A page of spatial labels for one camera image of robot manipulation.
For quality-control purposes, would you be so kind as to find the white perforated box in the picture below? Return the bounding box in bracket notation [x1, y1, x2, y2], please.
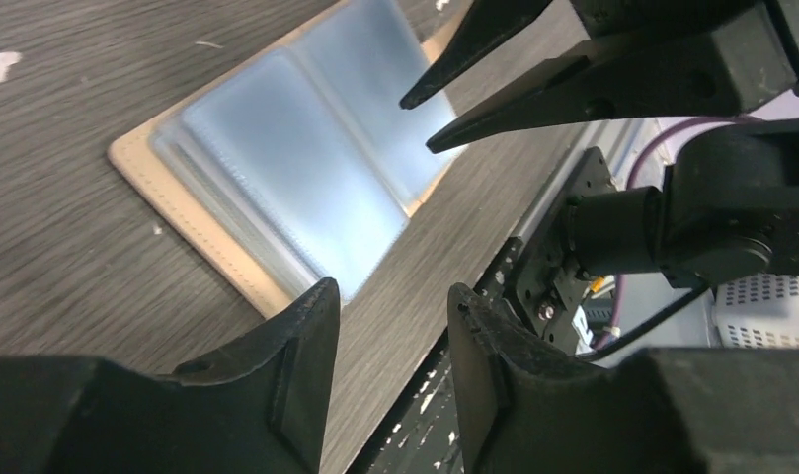
[713, 274, 799, 349]

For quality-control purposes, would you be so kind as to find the beige card holder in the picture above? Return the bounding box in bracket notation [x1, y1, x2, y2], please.
[109, 1, 461, 316]

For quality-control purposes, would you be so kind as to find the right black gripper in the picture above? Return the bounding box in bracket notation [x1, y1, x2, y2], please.
[427, 1, 799, 153]

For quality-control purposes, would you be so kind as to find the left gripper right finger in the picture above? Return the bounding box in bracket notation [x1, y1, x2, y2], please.
[447, 283, 799, 473]

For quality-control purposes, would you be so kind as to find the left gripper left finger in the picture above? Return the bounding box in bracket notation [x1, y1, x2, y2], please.
[0, 278, 341, 473]

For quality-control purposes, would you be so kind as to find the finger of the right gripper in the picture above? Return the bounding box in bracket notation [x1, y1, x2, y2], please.
[399, 0, 550, 110]

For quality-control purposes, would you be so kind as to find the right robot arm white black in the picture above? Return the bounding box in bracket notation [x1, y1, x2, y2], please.
[427, 1, 799, 287]

